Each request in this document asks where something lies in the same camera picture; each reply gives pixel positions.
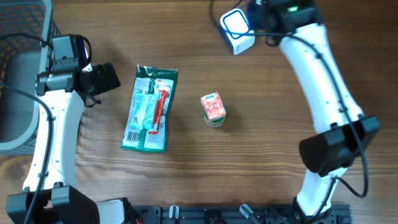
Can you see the grey plastic mesh basket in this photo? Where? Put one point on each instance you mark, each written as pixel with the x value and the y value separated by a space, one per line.
pixel 27 30

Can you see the white barcode scanner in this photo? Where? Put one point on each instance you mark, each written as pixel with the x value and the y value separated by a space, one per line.
pixel 234 29

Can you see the green white can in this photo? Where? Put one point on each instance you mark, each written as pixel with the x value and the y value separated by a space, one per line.
pixel 214 122

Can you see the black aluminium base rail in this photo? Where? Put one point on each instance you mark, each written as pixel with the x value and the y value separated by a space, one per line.
pixel 281 213

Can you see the green 3M gloves package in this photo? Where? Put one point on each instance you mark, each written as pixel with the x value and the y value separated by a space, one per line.
pixel 152 95

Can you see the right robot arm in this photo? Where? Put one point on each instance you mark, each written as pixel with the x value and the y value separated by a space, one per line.
pixel 342 130

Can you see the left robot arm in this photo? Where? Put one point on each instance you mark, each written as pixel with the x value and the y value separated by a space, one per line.
pixel 49 193

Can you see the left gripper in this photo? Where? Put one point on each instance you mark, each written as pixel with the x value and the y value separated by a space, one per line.
pixel 104 84

